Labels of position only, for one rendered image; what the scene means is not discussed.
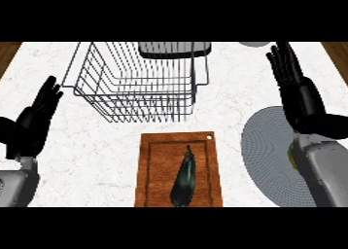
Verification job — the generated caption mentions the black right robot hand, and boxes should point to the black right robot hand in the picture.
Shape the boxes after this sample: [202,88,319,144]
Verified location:
[266,41,348,141]

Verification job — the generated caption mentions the dark green eggplant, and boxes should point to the dark green eggplant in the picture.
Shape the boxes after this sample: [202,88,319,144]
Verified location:
[171,144,198,208]

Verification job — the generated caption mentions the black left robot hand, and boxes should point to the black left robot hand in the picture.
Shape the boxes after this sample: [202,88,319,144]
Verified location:
[0,75,66,160]

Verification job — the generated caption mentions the yellow lemon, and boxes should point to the yellow lemon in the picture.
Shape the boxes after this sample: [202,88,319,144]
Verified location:
[286,142,301,171]

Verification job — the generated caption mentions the brown wooden cutting board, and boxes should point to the brown wooden cutting board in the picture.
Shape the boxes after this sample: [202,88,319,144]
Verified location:
[134,130,224,208]

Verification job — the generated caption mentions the black wire basket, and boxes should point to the black wire basket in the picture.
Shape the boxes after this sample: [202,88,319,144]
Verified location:
[62,41,214,124]

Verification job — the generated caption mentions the grey round placemat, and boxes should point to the grey round placemat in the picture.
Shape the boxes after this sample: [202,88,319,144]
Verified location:
[240,105,338,208]

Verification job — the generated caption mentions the grey round object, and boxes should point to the grey round object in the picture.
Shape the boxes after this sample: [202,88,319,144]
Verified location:
[238,41,274,49]

